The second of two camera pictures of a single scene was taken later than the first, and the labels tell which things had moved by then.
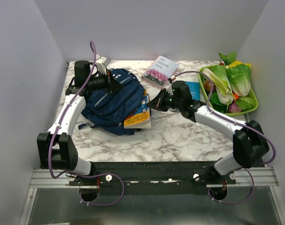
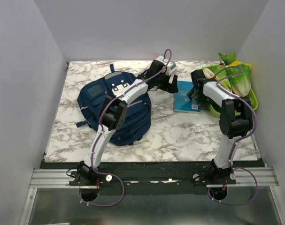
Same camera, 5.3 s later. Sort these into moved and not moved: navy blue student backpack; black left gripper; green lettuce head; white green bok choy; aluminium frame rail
Moved: navy blue student backpack; black left gripper
Not moved: green lettuce head; white green bok choy; aluminium frame rail
